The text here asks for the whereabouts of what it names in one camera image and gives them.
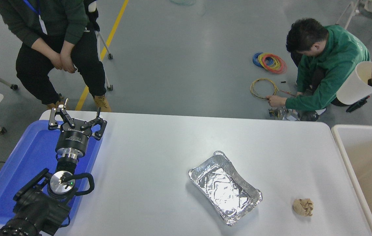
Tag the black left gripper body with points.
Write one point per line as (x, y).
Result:
(72, 141)

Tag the white paper cup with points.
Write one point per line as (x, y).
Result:
(353, 87)

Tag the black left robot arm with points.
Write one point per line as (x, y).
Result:
(38, 209)

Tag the person's left hand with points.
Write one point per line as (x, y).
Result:
(68, 64)
(276, 101)

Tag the person's right hand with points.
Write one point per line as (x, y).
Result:
(57, 60)

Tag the black hand tool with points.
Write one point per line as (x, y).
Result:
(357, 104)

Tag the blue plastic tray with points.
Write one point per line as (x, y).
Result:
(25, 157)

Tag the person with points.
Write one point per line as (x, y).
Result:
(336, 52)
(58, 19)

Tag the shiny metal part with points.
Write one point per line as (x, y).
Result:
(285, 114)

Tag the black garment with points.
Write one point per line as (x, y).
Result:
(92, 16)

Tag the crumpled tan paper ball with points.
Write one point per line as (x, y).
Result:
(303, 207)

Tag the rectangular foil tray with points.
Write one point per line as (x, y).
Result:
(225, 190)

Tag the white frame wheeled chair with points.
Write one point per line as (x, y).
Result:
(110, 88)

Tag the white frame grey chair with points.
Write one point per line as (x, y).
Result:
(369, 13)

